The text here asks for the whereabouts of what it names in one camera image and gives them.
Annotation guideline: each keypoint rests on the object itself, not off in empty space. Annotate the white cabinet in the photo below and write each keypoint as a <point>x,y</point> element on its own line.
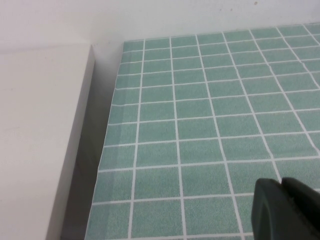
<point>37,137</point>

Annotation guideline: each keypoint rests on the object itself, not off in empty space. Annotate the green tiled tablecloth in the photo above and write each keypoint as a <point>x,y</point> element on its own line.
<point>200,112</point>

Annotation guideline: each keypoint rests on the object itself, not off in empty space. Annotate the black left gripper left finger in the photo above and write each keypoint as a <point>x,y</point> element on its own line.
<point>270,212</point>

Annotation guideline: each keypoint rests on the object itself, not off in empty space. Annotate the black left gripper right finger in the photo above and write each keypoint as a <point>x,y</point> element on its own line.
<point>307,207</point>

